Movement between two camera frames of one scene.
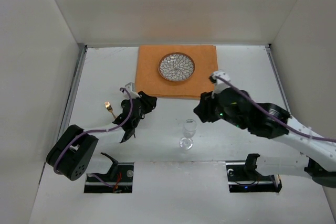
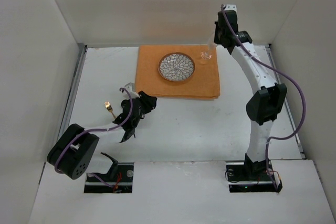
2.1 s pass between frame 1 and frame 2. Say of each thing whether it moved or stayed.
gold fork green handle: stayed
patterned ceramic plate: stayed
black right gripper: moved
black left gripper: stayed
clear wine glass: moved
